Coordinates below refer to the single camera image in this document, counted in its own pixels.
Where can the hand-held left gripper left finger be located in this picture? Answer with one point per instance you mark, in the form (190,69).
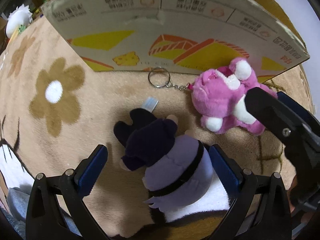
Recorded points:
(91,172)

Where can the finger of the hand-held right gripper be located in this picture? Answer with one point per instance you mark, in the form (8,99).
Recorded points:
(295,107)
(267,110)

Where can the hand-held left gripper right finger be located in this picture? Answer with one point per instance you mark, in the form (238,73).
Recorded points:
(225,172)

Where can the purple plush doll dark hat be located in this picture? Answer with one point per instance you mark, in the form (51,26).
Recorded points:
(175,170)

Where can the printed cardboard box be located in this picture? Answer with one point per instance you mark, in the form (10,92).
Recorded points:
(125,17)

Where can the brown flower printed blanket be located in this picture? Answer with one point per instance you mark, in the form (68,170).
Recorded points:
(112,85)

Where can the small silver blue tag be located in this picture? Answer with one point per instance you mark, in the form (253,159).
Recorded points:
(150,103)

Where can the yellow green flat box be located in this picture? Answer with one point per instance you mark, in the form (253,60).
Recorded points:
(13,35)

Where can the small green frog toy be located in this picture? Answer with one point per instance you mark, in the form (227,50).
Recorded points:
(21,28)

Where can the white fluffy plush toy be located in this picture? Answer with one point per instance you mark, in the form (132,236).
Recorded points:
(18,17)

